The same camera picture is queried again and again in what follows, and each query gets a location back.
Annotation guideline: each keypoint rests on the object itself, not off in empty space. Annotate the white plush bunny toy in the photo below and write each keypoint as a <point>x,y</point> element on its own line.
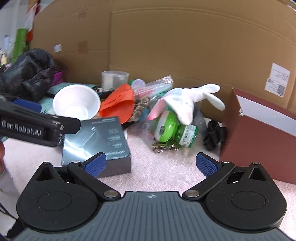
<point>182,101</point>

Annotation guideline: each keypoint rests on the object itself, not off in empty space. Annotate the green labelled bottle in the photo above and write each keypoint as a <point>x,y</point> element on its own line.
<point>186,135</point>

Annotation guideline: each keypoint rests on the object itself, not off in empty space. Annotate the braided rope toy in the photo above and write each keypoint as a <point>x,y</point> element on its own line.
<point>139,108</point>

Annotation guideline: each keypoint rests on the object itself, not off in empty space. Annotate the white plastic bowl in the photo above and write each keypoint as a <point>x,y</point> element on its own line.
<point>77,101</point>

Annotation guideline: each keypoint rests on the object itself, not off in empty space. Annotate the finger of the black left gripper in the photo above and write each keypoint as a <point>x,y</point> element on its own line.
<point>66,124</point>

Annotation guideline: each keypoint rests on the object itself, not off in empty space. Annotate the dark grey product box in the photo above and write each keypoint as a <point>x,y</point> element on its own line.
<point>99,135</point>

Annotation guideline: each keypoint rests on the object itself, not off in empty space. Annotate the clear plastic container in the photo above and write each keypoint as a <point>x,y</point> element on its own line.
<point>113,79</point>

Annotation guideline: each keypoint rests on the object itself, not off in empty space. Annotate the dark red storage box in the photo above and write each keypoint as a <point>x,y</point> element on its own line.
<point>259,131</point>

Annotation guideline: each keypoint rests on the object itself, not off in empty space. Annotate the white shipping label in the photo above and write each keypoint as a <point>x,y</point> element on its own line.
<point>278,80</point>

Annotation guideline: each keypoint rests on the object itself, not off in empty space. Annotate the person's hand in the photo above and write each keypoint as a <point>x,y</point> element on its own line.
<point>2,154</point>

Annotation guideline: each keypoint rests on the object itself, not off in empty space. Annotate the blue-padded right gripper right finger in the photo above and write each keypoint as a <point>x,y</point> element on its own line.
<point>214,171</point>

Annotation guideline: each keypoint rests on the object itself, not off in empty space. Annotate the clear zip bag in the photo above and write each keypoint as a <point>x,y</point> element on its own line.
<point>141,89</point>

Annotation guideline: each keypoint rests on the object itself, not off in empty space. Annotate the black strap clip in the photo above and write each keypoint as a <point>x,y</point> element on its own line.
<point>214,135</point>

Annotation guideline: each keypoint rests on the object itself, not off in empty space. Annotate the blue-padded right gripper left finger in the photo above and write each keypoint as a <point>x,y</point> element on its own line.
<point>86,173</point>

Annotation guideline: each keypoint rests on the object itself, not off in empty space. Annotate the large brown cardboard box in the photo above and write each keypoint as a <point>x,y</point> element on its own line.
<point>231,43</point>

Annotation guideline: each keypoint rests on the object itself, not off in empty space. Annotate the green round toy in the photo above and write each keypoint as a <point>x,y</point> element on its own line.
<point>166,126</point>

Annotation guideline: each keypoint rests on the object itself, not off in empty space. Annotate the black plastic bag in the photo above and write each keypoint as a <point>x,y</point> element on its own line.
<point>30,77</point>

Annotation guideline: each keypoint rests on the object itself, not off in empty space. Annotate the orange silicone mitt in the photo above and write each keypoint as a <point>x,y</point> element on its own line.
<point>120,103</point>

